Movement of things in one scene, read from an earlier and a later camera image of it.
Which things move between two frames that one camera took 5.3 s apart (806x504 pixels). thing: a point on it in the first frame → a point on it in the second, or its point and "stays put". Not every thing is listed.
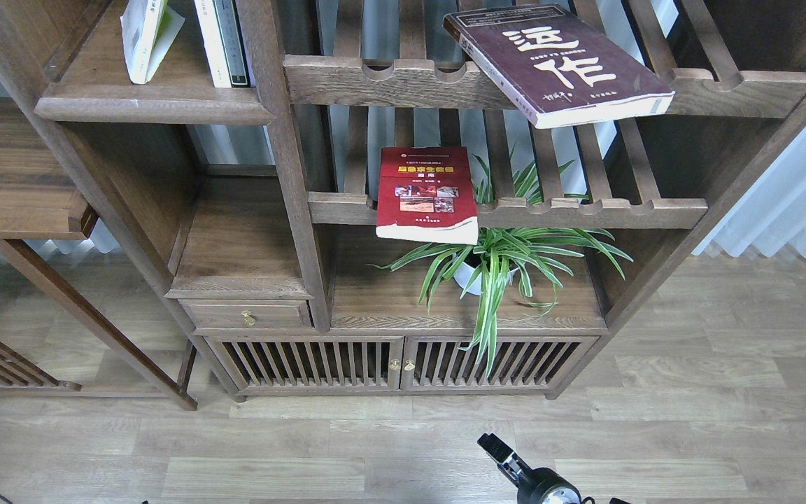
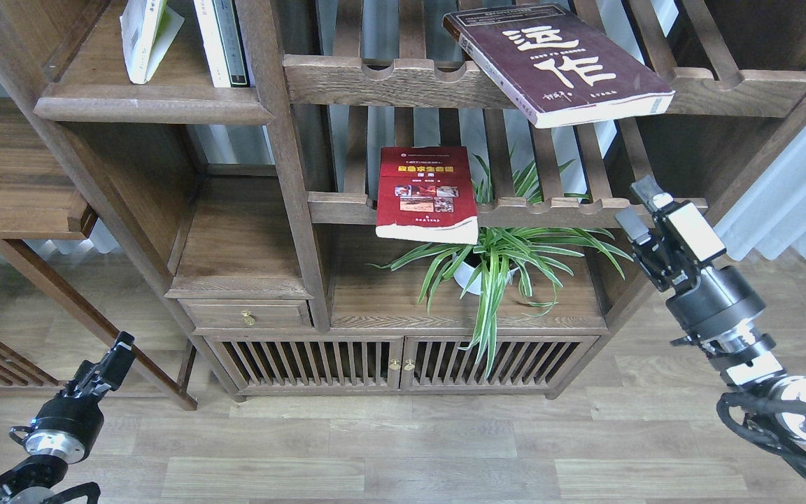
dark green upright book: x=232 y=43 stays put
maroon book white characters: x=562 y=71 stays put
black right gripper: x=518 y=472 → x=681 y=241
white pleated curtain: x=802 y=202 stays put
